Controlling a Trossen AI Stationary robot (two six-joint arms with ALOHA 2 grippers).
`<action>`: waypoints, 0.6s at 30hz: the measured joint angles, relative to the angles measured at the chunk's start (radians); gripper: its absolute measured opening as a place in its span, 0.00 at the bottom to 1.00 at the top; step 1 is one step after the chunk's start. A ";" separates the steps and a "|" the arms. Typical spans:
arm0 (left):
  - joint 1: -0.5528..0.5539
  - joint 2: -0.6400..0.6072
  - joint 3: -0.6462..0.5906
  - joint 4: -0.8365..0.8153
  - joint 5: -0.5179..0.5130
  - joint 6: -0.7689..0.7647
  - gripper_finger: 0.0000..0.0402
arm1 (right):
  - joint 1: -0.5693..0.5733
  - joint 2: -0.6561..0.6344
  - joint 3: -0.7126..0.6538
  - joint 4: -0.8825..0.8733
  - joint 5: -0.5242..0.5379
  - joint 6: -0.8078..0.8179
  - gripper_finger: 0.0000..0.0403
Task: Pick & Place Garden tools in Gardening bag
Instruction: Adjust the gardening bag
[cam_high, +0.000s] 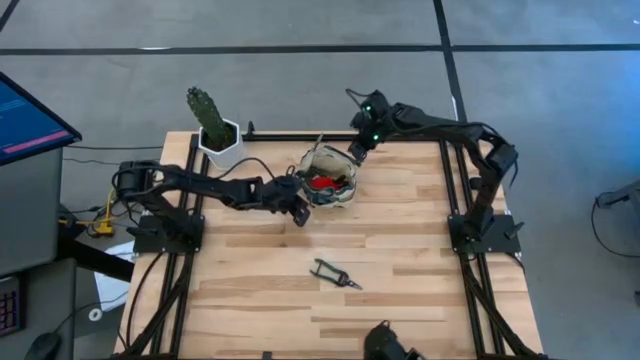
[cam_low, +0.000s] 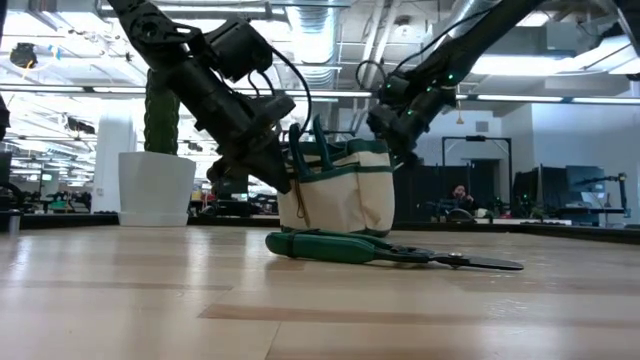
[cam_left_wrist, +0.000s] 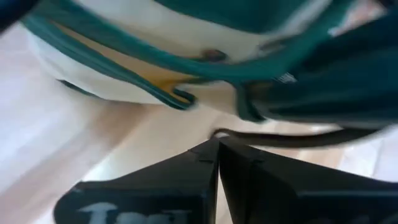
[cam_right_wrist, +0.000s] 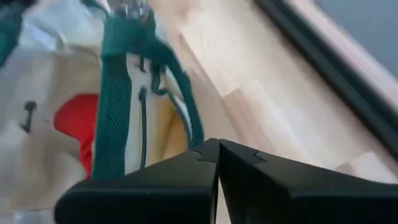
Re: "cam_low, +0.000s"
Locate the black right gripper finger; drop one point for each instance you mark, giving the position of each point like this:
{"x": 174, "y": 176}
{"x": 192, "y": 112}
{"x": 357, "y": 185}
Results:
{"x": 409, "y": 154}

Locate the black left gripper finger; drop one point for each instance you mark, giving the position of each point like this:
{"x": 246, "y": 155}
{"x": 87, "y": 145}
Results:
{"x": 272, "y": 167}

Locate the beige green gardening bag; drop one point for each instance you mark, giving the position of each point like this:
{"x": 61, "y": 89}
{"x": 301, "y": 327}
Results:
{"x": 350, "y": 200}

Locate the green straight-blade garden shears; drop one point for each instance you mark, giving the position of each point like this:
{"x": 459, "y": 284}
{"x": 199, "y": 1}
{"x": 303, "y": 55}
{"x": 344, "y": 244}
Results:
{"x": 325, "y": 248}

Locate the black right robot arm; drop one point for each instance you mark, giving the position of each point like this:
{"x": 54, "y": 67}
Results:
{"x": 475, "y": 35}

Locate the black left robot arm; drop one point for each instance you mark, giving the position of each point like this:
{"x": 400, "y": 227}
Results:
{"x": 200, "y": 95}

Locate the black partition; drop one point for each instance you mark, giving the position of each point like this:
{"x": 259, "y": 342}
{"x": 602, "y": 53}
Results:
{"x": 425, "y": 190}

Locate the person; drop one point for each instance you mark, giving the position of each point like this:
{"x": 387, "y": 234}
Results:
{"x": 460, "y": 192}

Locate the green cactus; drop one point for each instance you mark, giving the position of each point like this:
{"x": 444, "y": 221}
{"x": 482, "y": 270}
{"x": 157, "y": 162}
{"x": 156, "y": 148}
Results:
{"x": 160, "y": 130}

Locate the white plant pot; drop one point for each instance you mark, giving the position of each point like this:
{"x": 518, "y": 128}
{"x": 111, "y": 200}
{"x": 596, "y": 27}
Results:
{"x": 155, "y": 190}

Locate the dark background monitor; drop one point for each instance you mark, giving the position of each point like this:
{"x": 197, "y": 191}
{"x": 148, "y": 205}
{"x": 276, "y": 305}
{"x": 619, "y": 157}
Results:
{"x": 550, "y": 192}
{"x": 585, "y": 180}

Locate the black ceiling device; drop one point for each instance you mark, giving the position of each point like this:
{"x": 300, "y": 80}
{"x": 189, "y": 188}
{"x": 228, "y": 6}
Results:
{"x": 22, "y": 55}

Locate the grey metal cylinder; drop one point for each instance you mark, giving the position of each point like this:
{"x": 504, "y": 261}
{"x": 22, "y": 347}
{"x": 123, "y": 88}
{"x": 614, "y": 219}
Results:
{"x": 14, "y": 224}

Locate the black gantry frame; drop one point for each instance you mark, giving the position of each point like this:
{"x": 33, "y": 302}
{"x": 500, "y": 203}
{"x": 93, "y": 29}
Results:
{"x": 475, "y": 138}

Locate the silver ribbed ceiling duct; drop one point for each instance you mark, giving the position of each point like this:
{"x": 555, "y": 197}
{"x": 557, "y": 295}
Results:
{"x": 320, "y": 45}

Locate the black aluminium table frame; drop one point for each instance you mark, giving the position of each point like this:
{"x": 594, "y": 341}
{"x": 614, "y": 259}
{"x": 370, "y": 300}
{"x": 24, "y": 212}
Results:
{"x": 150, "y": 221}

